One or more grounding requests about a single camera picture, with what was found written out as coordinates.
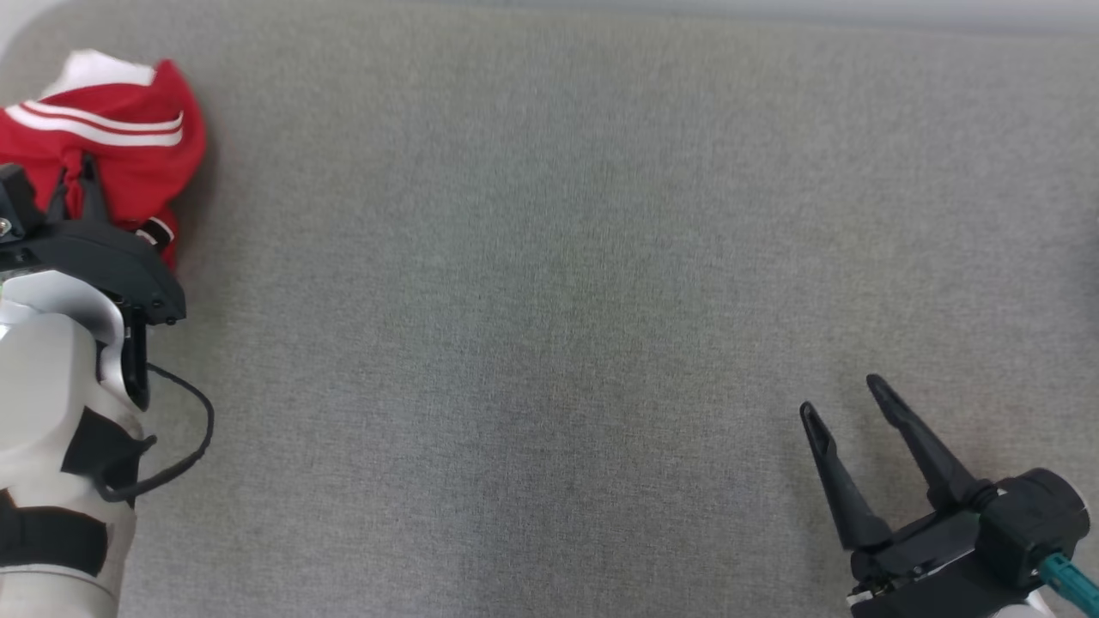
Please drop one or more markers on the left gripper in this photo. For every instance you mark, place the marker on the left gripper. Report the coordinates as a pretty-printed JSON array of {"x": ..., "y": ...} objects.
[{"x": 103, "y": 257}]

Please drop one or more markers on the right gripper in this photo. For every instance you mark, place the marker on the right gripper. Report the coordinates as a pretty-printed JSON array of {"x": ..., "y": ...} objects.
[{"x": 936, "y": 566}]

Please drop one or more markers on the red and white jersey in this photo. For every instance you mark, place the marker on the red and white jersey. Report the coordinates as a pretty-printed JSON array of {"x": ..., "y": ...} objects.
[{"x": 137, "y": 163}]

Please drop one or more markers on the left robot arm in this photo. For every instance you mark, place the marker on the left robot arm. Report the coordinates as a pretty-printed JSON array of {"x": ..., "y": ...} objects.
[{"x": 43, "y": 378}]

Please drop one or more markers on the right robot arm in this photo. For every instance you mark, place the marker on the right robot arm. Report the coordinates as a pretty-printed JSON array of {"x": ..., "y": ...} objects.
[{"x": 1030, "y": 605}]

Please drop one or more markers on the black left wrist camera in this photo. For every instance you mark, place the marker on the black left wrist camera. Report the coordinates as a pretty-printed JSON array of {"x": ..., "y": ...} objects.
[{"x": 15, "y": 197}]

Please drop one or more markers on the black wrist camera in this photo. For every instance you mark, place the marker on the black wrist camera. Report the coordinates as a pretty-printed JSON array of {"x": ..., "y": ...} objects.
[
  {"x": 15, "y": 197},
  {"x": 1035, "y": 524}
]

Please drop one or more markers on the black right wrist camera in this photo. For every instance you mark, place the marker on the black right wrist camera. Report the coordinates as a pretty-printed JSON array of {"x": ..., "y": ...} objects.
[{"x": 1035, "y": 524}]

